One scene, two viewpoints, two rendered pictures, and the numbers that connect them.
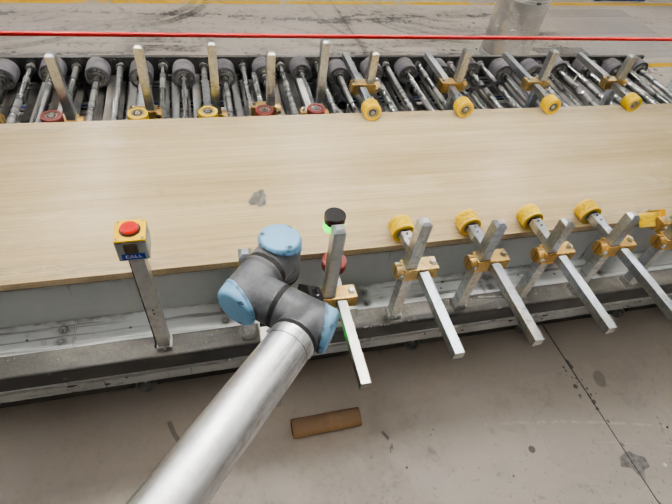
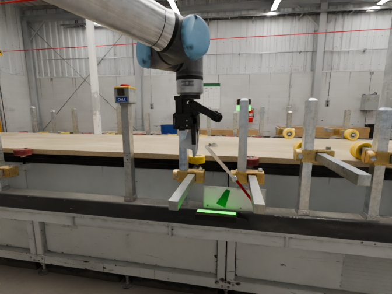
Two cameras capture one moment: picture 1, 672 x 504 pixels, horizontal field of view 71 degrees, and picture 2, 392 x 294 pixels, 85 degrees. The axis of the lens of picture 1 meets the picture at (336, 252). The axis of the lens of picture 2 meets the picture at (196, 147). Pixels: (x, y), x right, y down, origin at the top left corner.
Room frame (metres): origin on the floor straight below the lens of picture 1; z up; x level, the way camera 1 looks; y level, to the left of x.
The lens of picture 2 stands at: (0.03, -0.28, 1.12)
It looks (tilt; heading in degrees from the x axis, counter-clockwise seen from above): 9 degrees down; 30
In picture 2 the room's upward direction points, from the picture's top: straight up
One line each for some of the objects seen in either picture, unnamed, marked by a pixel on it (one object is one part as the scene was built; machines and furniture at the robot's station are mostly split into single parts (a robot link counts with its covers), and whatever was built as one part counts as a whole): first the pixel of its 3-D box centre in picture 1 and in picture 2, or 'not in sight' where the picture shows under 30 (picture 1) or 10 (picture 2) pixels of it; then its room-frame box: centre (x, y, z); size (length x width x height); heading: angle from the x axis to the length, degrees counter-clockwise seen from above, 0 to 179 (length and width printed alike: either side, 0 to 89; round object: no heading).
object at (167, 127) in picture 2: not in sight; (170, 135); (5.32, 3.77, 0.36); 0.59 x 0.57 x 0.73; 23
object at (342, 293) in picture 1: (334, 296); (247, 176); (0.90, -0.02, 0.85); 0.14 x 0.06 x 0.05; 110
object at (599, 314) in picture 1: (566, 266); not in sight; (1.10, -0.76, 0.95); 0.50 x 0.04 x 0.04; 20
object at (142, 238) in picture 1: (133, 240); (125, 95); (0.71, 0.48, 1.18); 0.07 x 0.07 x 0.08; 20
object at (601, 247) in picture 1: (613, 246); not in sight; (1.24, -0.96, 0.95); 0.14 x 0.06 x 0.05; 110
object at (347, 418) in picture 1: (326, 422); not in sight; (0.82, -0.08, 0.04); 0.30 x 0.08 x 0.08; 110
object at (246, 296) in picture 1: (254, 291); (160, 52); (0.55, 0.15, 1.29); 0.12 x 0.12 x 0.09; 70
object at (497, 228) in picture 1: (474, 272); (376, 171); (1.06, -0.47, 0.89); 0.04 x 0.04 x 0.48; 20
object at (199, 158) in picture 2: not in sight; (196, 165); (0.91, 0.23, 0.85); 0.08 x 0.08 x 0.11
